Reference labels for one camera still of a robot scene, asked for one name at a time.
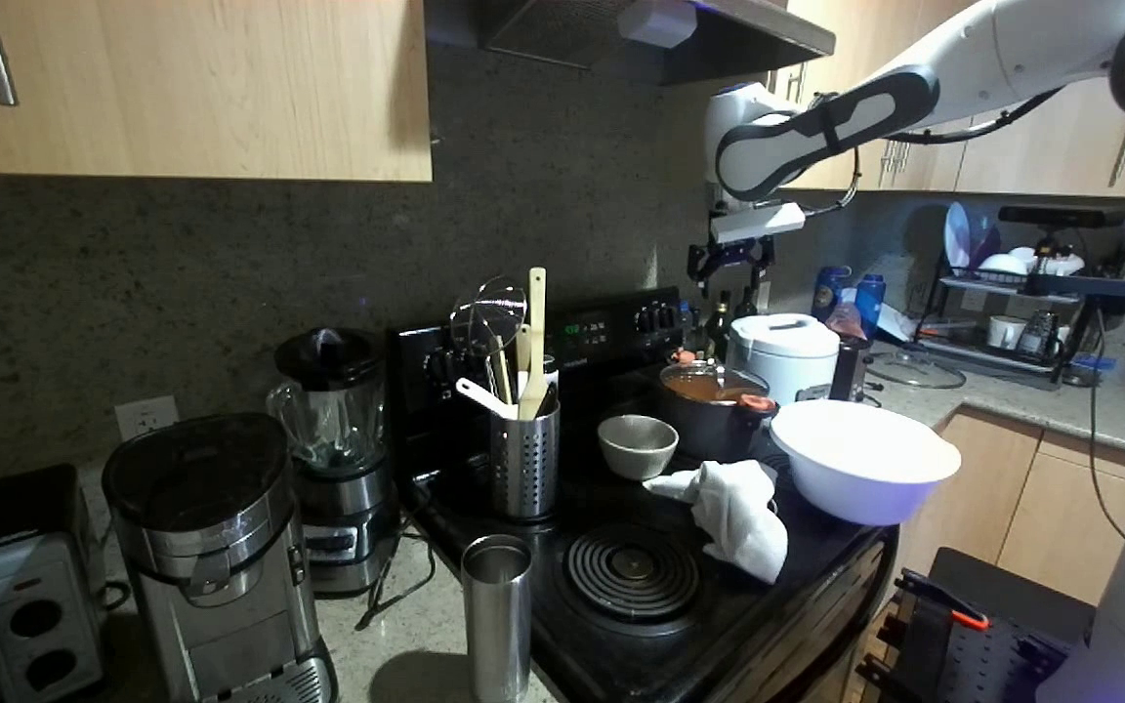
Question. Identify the light wooden upper cabinet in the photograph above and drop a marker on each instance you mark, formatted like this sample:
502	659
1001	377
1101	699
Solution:
1044	160
198	91

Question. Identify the small pale ceramic bowl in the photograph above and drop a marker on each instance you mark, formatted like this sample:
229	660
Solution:
638	449

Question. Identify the white wall outlet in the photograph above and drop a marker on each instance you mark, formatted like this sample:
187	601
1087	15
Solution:
146	420

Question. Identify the metal whisk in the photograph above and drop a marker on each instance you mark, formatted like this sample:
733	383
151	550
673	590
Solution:
485	316

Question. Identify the large white bowl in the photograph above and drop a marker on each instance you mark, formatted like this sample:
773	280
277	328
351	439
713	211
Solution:
860	468

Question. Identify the steel coffee maker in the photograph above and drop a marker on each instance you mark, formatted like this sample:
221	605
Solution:
212	522

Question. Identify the black lidded blender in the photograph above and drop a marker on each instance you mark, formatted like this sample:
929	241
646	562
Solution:
331	431

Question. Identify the wooden spoon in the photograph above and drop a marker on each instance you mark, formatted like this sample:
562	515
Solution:
519	371

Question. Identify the dark range hood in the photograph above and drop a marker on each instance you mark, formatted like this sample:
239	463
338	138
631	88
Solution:
562	31

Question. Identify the blue plate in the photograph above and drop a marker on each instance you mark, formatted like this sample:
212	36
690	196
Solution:
967	235

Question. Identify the white rice cooker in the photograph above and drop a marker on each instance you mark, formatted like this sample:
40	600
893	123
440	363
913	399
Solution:
791	356

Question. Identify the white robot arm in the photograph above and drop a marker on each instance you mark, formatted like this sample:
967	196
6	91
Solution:
1017	45

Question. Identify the white spatula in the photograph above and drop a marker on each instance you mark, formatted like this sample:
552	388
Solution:
485	394

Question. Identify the dark bottle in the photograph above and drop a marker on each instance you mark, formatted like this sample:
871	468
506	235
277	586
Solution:
844	371

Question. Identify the glass pot lid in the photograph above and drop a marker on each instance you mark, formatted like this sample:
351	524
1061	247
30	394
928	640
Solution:
716	388

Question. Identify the black dish rack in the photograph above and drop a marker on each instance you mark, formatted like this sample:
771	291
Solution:
967	351

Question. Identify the black toaster oven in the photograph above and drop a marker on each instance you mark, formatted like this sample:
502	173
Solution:
10	600

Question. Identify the blue package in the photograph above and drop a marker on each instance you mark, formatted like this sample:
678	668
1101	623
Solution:
831	294
870	299

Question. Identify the metal bar clamp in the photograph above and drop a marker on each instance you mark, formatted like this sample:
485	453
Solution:
888	672

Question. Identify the steel tumbler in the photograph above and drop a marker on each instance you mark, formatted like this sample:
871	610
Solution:
497	625

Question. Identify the steel utensil holder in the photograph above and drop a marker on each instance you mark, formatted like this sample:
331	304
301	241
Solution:
525	468

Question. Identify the white cloth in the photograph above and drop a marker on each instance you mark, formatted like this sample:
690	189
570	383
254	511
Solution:
738	511

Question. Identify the black electric stove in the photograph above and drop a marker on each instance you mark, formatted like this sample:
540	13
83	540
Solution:
720	618

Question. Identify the wooden lower cabinet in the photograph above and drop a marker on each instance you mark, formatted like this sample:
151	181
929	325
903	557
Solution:
1017	508

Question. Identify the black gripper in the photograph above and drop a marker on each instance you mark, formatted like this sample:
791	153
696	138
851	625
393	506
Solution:
737	271

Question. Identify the black coil stove burner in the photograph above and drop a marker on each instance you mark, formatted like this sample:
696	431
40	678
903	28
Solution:
631	567

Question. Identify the light wooden spatula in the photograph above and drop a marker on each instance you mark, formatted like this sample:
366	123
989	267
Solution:
535	325

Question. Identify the white dishes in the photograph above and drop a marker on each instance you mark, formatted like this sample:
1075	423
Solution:
1031	261

